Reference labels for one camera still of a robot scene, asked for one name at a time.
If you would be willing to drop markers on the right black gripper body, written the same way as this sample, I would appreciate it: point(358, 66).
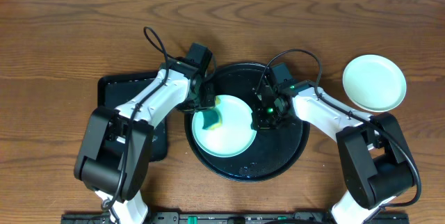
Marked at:
point(267, 117)

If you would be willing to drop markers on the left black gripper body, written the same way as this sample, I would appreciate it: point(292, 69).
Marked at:
point(204, 101)

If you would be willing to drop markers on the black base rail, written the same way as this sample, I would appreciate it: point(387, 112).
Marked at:
point(176, 218)

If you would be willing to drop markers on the black rectangular tray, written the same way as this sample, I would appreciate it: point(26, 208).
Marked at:
point(115, 90)

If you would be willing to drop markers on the green yellow sponge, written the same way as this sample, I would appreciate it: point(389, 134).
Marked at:
point(211, 117)

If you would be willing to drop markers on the mint green plate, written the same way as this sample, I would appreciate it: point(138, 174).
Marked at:
point(232, 135)
point(374, 83)

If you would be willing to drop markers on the round black tray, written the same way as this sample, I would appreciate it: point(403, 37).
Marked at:
point(272, 152)

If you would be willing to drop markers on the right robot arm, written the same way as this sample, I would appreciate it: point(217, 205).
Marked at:
point(376, 162)

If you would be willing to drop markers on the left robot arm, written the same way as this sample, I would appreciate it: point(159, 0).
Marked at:
point(115, 152)

